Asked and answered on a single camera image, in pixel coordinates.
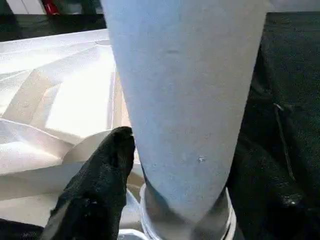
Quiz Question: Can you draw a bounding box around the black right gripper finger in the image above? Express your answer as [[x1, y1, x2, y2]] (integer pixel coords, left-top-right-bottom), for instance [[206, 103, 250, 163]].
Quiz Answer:
[[39, 126, 137, 240]]

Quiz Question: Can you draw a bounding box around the white plastic table top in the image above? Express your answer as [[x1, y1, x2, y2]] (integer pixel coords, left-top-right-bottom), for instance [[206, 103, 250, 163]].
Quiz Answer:
[[0, 28, 238, 240]]

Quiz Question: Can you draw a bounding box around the white plastic table leg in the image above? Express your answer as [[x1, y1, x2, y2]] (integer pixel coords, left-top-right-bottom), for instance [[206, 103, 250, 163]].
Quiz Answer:
[[101, 0, 268, 231]]

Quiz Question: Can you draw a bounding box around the red bottle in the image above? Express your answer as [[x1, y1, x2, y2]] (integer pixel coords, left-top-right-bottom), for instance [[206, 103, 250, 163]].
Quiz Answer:
[[44, 0, 57, 15]]

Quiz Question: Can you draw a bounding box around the black work mat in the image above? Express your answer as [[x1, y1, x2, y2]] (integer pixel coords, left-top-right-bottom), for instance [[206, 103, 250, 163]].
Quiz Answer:
[[0, 11, 320, 240]]

